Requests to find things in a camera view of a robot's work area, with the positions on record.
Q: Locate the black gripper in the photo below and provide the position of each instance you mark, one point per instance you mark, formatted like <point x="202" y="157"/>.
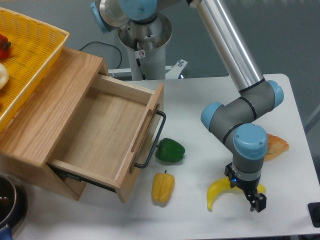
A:
<point x="248" y="183"/>

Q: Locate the yellow banana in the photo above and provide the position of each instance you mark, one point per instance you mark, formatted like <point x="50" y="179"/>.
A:
<point x="223" y="185"/>

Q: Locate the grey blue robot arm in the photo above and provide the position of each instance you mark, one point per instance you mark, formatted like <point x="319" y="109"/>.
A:
<point x="232" y="124"/>

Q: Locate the black corner device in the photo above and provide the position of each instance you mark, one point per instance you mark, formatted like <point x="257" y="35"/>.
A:
<point x="314" y="212"/>

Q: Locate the golden croissant pastry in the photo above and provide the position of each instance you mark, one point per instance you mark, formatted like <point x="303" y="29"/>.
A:
<point x="275" y="147"/>

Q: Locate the yellow bell pepper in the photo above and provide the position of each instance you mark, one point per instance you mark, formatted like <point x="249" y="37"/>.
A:
<point x="162" y="187"/>

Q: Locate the green bell pepper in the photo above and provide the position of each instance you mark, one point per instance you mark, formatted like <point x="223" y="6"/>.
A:
<point x="170" y="151"/>

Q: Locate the open wooden drawer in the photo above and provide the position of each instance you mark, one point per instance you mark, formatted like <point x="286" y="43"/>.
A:
<point x="110" y="136"/>

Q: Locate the wooden drawer cabinet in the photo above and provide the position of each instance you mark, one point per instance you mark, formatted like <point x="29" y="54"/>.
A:
<point x="27" y="143"/>

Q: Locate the dark metal pot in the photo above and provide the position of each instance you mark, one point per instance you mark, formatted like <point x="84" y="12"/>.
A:
<point x="13" y="206"/>

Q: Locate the yellow plastic basket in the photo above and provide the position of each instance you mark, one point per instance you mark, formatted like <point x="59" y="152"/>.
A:
<point x="35" y="47"/>

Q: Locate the pale round vegetable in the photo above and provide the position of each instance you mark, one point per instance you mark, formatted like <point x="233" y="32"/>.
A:
<point x="4" y="76"/>

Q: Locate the red bell pepper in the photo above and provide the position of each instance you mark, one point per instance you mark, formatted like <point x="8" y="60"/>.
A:
<point x="5" y="47"/>

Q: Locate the black metal drawer handle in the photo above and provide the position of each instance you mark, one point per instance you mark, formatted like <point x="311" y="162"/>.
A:
<point x="155" y="142"/>

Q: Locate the white metal base bracket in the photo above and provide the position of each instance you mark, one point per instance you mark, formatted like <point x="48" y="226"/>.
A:
<point x="168" y="72"/>

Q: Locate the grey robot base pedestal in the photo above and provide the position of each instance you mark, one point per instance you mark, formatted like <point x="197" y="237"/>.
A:
<point x="145" y="41"/>

